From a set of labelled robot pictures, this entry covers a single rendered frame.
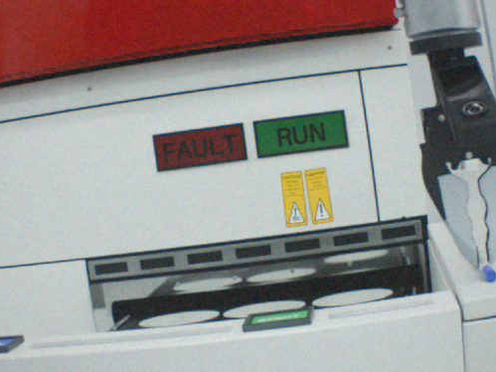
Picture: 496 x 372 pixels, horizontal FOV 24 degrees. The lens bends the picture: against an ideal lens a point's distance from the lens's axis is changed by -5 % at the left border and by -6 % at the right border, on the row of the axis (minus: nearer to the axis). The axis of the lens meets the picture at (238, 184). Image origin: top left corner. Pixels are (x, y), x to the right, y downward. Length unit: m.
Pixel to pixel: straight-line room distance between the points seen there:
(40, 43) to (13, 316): 0.38
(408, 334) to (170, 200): 0.69
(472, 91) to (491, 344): 0.23
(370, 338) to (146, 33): 0.70
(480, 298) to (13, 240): 0.84
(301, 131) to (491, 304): 0.66
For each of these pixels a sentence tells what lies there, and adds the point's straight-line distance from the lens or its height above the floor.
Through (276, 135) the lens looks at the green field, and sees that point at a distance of 1.58.
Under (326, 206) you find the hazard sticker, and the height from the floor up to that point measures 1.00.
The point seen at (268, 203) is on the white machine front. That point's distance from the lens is 1.59.
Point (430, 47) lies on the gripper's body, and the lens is 1.09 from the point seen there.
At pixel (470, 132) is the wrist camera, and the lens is 1.01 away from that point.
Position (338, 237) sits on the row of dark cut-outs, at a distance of 1.59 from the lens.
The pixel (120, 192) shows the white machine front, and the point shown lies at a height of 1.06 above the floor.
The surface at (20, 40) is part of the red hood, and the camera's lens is 1.60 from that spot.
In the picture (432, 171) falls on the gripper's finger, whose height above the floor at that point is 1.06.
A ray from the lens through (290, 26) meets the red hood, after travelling 1.53.
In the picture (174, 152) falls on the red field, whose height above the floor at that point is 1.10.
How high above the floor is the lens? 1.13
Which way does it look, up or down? 3 degrees down
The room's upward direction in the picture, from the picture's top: 8 degrees counter-clockwise
